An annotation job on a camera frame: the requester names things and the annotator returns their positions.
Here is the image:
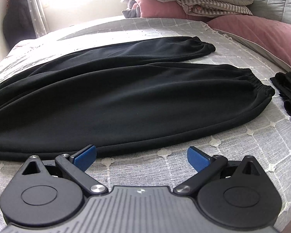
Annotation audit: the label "dark hanging clothes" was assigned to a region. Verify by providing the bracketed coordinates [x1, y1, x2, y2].
[2, 0, 36, 50]

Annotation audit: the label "striped folded blanket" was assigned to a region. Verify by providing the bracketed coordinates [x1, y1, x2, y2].
[177, 0, 253, 17]

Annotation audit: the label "folded black garment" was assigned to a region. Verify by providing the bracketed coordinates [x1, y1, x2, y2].
[270, 72, 291, 116]

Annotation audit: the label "black pants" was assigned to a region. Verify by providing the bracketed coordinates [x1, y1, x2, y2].
[0, 36, 275, 161]

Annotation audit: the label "grey dotted curtain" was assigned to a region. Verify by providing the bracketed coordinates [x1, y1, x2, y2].
[27, 0, 49, 38]

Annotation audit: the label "pink pillow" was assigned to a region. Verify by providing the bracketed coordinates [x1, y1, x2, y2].
[208, 15, 291, 72]

